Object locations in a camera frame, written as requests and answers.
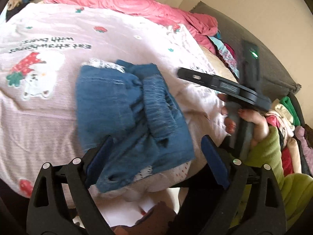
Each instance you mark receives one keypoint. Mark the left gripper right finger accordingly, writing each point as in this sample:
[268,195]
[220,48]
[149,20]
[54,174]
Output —
[251,201]

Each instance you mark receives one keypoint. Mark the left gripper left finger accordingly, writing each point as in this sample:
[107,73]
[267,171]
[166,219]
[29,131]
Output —
[48,212]

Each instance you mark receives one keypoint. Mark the blue denim lace-hem pants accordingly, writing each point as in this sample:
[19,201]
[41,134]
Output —
[131,104]

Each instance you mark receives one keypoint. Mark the green right sleeve forearm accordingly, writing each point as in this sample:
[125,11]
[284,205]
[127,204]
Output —
[296,189]

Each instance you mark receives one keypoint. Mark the grey bed headboard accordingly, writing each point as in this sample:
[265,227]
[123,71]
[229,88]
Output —
[276,82]

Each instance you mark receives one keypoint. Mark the beige mattress cover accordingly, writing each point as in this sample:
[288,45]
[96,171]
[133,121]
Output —
[219,67]

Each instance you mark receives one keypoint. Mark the colourful folded blanket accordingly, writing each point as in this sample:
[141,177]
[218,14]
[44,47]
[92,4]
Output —
[227,54]

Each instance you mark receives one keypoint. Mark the stored clothes pile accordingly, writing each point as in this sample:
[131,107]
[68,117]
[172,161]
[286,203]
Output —
[295,136]

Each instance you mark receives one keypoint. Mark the pink rumpled duvet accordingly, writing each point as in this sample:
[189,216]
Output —
[200,26]

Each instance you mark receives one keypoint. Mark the pink strawberry print bedsheet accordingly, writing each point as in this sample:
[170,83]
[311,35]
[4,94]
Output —
[43,48]

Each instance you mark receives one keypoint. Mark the clothes pile on chair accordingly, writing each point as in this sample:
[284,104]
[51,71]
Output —
[15,6]

